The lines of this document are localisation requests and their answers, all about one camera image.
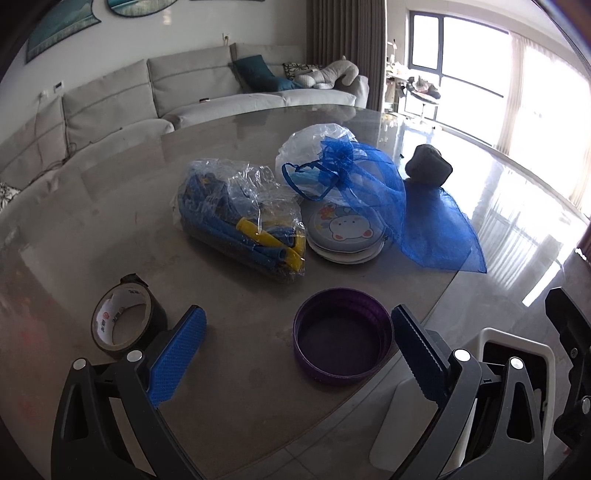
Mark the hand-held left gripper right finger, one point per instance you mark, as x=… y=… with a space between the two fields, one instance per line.
x=418 y=350

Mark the purple round lid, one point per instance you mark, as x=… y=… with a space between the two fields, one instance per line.
x=339 y=339

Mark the teal cushion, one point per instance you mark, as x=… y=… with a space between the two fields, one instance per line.
x=256 y=69

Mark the sheer white curtain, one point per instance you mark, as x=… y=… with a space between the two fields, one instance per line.
x=549 y=115

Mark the teal curved wall picture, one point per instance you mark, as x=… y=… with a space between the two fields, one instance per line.
x=60 y=23

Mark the black and white patterned cushion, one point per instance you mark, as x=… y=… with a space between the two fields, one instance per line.
x=295 y=69

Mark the grey curtain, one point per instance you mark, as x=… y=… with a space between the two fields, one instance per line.
x=346 y=32

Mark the cluttered balcony desk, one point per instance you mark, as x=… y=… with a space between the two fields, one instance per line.
x=396 y=74

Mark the grey sock ball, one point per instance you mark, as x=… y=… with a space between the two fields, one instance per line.
x=429 y=166

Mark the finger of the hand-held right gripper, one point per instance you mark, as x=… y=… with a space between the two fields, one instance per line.
x=570 y=323

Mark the clear plastic bag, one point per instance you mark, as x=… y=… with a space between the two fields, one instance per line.
x=302 y=147

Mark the floral patterned cushion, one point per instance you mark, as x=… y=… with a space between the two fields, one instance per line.
x=7 y=194

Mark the light grey sofa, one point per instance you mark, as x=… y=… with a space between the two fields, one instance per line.
x=115 y=87

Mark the round wall picture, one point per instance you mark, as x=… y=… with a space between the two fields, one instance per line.
x=138 y=5

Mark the round cartoon zip case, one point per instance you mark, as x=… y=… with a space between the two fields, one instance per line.
x=344 y=228

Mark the black tape roll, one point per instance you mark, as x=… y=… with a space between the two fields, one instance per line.
x=154 y=308

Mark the white round disc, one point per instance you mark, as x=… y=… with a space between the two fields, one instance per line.
x=344 y=258

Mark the grey plush toy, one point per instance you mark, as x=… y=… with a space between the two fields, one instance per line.
x=332 y=71

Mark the window with dark frame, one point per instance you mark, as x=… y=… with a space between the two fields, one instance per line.
x=429 y=46

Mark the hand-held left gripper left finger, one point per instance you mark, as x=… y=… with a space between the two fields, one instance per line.
x=178 y=355

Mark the round swivel chair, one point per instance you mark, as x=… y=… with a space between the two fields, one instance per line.
x=425 y=92

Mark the plastic bag of blue tubes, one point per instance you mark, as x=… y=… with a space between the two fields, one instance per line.
x=231 y=217

